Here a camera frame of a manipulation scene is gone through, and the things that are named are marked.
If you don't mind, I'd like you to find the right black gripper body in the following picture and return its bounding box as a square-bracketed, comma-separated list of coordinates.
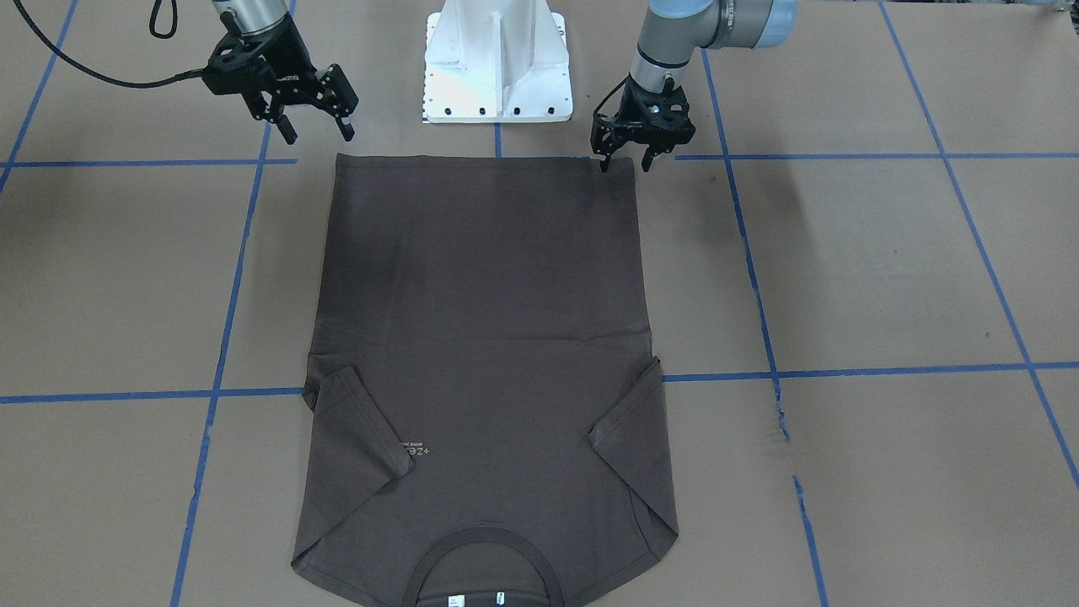
[201, 19, 358, 123]

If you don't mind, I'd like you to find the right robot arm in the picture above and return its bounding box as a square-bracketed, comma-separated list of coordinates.
[201, 1, 358, 144]

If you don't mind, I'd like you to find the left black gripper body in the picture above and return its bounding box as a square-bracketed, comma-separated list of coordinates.
[590, 84, 696, 160]

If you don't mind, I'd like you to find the brown t-shirt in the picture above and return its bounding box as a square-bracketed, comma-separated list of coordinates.
[292, 154, 679, 606]

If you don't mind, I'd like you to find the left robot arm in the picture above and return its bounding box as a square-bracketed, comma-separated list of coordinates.
[590, 1, 798, 173]

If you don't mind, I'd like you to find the white camera mast base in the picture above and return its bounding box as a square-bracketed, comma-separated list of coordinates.
[421, 1, 574, 124]

